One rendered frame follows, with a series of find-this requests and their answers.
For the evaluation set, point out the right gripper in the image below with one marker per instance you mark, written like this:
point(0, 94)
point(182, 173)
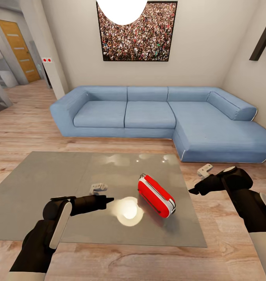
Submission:
point(203, 187)

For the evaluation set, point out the coffee table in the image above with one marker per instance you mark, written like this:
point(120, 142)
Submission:
point(128, 220)

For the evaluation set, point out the picture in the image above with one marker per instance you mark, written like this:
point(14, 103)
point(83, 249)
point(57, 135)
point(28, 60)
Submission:
point(146, 39)

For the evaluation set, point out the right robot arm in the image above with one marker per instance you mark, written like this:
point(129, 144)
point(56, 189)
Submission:
point(250, 205)

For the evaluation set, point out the door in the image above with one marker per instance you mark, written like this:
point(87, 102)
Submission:
point(20, 50)

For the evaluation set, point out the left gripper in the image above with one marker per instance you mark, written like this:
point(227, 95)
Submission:
point(94, 202)

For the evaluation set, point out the radio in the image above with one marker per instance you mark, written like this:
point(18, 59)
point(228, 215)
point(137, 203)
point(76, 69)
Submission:
point(159, 199)

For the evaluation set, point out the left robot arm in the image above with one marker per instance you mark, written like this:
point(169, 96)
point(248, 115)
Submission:
point(40, 243)

